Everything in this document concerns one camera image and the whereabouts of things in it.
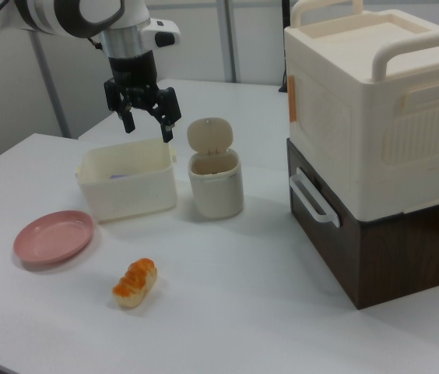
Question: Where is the white drawer handle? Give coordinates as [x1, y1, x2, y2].
[289, 166, 341, 228]

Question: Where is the orange tape strip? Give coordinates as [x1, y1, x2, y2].
[287, 73, 299, 124]

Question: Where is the cream rectangular plastic bin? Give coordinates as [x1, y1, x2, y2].
[76, 140, 178, 224]

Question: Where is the cream toy oven box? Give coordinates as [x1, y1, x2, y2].
[283, 0, 439, 214]

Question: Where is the toy bread with orange topping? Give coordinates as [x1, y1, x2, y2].
[111, 257, 159, 311]

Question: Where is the cream lidded mini trash can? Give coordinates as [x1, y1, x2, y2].
[186, 115, 245, 219]

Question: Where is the pink round plate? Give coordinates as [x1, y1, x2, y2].
[12, 210, 96, 266]

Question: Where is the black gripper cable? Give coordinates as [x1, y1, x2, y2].
[86, 35, 106, 52]

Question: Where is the brown and white appliance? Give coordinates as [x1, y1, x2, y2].
[286, 138, 439, 312]

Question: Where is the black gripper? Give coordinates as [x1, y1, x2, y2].
[104, 50, 183, 144]

